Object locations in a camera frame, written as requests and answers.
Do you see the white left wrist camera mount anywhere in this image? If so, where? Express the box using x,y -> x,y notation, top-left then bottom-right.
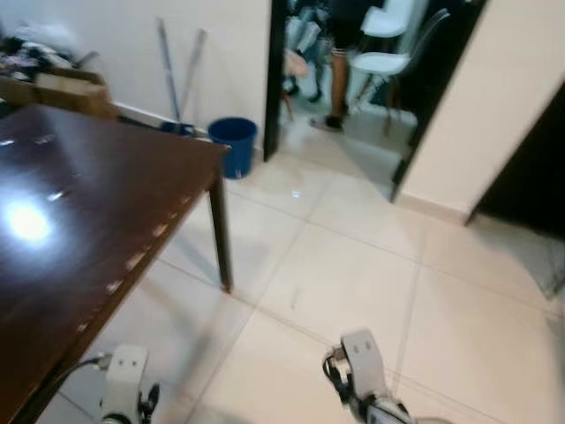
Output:
99,344 -> 149,421

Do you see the white plastic chair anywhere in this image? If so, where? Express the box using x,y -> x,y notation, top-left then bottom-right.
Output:
349,9 -> 451,138
360,0 -> 417,39

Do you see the blue plastic bucket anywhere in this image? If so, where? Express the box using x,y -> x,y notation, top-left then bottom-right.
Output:
208,117 -> 260,180

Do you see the person in black shorts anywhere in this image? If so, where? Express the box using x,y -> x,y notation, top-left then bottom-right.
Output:
309,0 -> 356,134

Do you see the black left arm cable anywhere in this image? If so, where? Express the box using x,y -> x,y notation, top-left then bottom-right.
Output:
55,353 -> 114,382

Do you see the grey mop pole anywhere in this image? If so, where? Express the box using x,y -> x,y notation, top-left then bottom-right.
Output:
156,18 -> 183,125
181,29 -> 208,120

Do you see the dark wooden table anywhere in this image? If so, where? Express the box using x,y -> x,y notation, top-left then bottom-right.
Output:
0,104 -> 235,424

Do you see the black door frame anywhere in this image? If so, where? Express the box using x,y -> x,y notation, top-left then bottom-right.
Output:
263,0 -> 289,163

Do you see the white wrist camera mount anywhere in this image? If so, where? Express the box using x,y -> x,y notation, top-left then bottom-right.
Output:
99,344 -> 149,421
340,329 -> 390,403

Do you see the brown cardboard box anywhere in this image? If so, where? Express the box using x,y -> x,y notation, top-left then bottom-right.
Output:
0,71 -> 118,120

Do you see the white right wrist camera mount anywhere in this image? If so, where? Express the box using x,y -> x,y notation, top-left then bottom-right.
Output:
340,329 -> 390,403

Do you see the pile of clutter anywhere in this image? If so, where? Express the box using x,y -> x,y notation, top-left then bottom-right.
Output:
0,25 -> 79,80

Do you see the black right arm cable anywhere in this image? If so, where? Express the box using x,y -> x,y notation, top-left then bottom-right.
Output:
322,347 -> 358,407

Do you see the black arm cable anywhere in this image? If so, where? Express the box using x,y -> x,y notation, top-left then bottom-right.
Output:
55,353 -> 114,382
322,347 -> 358,407

